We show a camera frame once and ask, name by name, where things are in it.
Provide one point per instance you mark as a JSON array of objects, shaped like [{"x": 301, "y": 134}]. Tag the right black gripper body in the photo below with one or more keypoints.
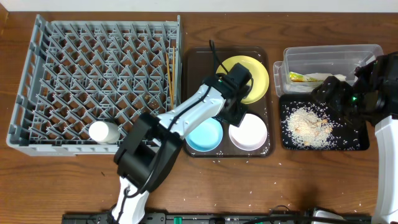
[{"x": 343, "y": 100}]

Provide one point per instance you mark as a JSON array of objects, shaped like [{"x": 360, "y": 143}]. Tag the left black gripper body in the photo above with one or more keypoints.
[{"x": 237, "y": 115}]

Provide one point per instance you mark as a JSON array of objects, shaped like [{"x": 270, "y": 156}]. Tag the white bowl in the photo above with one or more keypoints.
[{"x": 250, "y": 135}]

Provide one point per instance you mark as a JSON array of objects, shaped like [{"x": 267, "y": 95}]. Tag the light blue bowl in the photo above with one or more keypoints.
[{"x": 206, "y": 137}]

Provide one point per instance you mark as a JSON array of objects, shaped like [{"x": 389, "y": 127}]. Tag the yellow plate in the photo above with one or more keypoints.
[{"x": 259, "y": 74}]

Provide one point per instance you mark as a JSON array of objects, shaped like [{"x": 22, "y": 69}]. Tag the green orange snack wrapper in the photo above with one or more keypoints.
[{"x": 297, "y": 77}]

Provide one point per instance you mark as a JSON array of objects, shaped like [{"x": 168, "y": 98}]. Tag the white cup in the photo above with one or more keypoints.
[{"x": 104, "y": 132}]

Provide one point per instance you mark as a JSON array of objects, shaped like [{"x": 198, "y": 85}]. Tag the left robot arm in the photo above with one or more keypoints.
[{"x": 149, "y": 151}]

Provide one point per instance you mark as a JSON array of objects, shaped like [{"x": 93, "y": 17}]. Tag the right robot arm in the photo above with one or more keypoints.
[{"x": 372, "y": 98}]

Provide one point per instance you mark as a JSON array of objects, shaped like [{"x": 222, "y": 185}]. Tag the grey plastic dishwasher rack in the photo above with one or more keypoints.
[{"x": 79, "y": 72}]

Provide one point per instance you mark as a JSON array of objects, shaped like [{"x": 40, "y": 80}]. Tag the black rectangular tray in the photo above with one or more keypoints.
[{"x": 344, "y": 137}]

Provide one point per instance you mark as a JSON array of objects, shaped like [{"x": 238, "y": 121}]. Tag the clear plastic bin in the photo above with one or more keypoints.
[{"x": 334, "y": 59}]

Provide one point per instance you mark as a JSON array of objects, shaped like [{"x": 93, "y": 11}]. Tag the pile of rice scraps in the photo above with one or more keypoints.
[{"x": 308, "y": 129}]

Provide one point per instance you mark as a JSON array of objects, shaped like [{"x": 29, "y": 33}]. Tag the dark brown serving tray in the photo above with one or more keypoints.
[{"x": 199, "y": 64}]

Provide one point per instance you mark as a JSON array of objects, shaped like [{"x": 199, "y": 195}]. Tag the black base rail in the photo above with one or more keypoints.
[{"x": 174, "y": 218}]

